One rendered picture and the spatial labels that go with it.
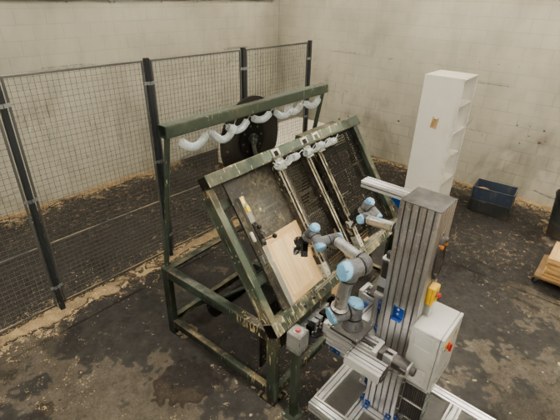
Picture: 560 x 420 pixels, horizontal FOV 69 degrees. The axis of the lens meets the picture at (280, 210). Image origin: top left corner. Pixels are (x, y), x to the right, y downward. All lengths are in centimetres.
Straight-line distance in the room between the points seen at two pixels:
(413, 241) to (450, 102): 426
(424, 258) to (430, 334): 50
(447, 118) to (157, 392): 525
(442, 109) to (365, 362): 460
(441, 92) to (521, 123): 176
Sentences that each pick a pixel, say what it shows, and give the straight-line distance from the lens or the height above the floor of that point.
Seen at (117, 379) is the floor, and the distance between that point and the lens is 420.
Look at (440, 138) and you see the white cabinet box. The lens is 678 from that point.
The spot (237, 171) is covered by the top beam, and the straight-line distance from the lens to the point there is 313.
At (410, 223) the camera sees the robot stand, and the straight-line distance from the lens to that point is 253.
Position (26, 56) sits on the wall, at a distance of 701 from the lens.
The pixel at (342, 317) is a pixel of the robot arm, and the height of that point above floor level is 123.
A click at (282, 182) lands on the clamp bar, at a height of 167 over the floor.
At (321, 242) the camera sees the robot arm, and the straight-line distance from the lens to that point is 277.
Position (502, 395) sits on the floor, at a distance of 440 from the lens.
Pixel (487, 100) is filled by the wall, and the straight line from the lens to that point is 795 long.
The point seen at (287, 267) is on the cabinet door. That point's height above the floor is 111.
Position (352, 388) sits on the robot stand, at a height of 21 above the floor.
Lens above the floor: 309
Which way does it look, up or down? 28 degrees down
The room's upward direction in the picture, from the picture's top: 1 degrees clockwise
